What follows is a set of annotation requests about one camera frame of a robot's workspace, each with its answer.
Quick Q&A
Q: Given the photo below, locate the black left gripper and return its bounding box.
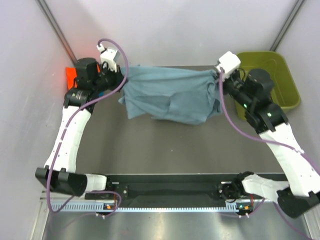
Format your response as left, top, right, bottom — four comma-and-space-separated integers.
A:
91, 62, 127, 94

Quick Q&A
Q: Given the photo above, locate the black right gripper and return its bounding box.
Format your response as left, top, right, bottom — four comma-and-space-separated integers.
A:
213, 69, 253, 110

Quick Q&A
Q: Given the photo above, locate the grey blue t shirt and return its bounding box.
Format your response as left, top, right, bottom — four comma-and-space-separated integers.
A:
118, 66, 223, 125

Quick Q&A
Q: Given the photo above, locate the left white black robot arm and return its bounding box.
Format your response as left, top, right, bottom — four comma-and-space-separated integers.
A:
35, 57, 124, 199

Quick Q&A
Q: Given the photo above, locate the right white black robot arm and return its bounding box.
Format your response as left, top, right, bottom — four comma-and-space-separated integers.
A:
218, 68, 320, 219

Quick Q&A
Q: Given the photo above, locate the orange folded t shirt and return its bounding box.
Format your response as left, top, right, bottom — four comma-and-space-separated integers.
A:
65, 67, 77, 90

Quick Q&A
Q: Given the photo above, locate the olive green plastic basket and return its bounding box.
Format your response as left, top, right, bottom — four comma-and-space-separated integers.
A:
237, 51, 301, 113

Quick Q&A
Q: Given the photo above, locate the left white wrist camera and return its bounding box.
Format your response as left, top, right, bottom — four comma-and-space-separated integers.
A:
96, 44, 121, 73

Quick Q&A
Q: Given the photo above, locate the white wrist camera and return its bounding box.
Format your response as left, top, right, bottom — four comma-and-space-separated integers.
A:
96, 44, 121, 73
215, 51, 241, 78

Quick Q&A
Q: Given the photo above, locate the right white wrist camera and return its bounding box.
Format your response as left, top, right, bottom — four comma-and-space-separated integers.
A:
215, 51, 241, 78

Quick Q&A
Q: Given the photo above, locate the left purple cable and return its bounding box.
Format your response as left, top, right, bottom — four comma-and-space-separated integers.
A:
46, 38, 129, 218

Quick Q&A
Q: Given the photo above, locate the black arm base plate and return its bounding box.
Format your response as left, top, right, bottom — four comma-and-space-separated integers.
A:
84, 173, 288, 201

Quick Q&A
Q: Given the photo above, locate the aluminium frame rail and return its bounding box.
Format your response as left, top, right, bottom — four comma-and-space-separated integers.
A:
40, 190, 86, 202

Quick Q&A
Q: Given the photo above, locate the perforated cable duct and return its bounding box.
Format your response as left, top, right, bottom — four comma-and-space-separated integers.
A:
60, 201, 253, 213

